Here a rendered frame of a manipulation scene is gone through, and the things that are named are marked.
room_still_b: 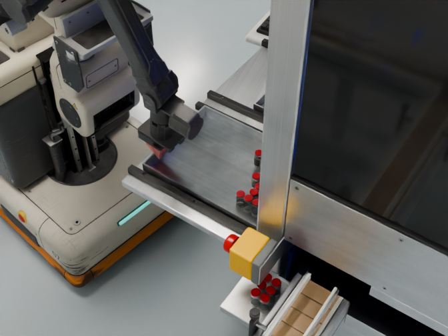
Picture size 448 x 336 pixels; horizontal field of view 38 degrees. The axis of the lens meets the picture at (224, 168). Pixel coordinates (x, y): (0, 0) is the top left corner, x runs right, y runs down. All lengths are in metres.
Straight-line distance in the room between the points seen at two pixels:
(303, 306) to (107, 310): 1.21
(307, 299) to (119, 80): 0.98
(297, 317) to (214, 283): 1.15
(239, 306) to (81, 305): 1.16
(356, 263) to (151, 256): 1.40
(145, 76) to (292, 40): 0.48
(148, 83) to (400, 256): 0.63
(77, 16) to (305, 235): 0.88
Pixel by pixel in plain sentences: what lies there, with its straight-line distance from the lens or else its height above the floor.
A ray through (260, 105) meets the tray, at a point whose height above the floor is 0.89.
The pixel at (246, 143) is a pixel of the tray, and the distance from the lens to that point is 1.69.
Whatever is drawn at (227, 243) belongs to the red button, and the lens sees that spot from 1.33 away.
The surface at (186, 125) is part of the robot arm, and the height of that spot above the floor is 1.08.
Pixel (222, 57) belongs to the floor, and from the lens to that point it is 3.38.
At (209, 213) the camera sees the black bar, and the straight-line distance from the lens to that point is 1.52.
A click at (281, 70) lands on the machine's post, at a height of 1.44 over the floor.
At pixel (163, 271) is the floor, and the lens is 2.51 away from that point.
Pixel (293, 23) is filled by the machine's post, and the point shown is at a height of 1.53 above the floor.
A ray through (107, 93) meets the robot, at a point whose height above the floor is 0.79.
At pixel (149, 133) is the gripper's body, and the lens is 1.57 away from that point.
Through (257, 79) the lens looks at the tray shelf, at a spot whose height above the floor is 0.88.
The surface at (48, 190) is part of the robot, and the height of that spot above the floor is 0.28.
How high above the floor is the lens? 2.10
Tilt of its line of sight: 48 degrees down
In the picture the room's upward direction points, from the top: straight up
